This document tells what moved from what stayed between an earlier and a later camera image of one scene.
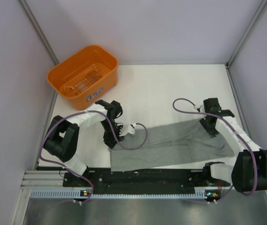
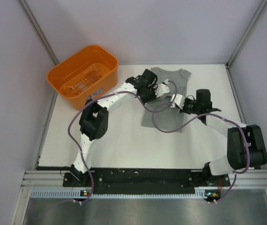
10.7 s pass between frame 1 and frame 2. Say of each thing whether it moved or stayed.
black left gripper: moved
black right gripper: moved
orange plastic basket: stayed
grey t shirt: moved
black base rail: stayed
